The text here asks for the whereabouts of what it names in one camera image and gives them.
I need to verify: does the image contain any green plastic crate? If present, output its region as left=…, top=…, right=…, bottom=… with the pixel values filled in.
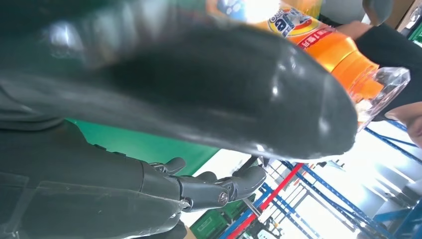
left=189, top=194, right=257, bottom=239

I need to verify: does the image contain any blue metal rack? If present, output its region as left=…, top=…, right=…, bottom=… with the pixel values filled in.
left=219, top=160, right=396, bottom=239
left=362, top=119, right=422, bottom=166

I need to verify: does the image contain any person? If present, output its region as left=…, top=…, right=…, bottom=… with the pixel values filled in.
left=318, top=0, right=422, bottom=149

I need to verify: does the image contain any brown cardboard box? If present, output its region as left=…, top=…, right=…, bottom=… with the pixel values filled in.
left=385, top=0, right=417, bottom=30

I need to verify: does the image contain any red metal post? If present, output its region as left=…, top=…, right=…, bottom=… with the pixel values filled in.
left=225, top=163, right=305, bottom=239

